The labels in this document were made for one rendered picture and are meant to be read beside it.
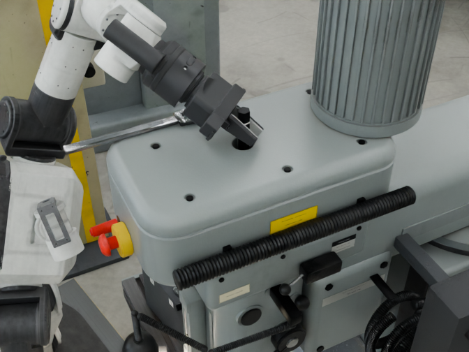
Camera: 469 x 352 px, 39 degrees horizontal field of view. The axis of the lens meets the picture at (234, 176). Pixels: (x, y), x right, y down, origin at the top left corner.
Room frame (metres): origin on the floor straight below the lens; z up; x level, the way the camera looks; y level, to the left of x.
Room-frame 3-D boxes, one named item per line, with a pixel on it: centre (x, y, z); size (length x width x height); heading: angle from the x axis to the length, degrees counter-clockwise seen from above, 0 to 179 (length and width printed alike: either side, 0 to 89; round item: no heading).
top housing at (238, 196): (0.91, -0.03, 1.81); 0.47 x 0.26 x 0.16; 116
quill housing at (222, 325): (0.90, -0.02, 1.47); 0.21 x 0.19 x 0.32; 26
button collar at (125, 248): (0.80, 0.19, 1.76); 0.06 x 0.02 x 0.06; 26
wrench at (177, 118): (0.93, 0.17, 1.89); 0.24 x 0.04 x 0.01; 116
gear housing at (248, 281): (0.92, -0.05, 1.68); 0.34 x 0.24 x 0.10; 116
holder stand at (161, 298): (1.26, 0.16, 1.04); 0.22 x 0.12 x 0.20; 37
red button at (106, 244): (0.79, 0.21, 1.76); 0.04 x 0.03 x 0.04; 26
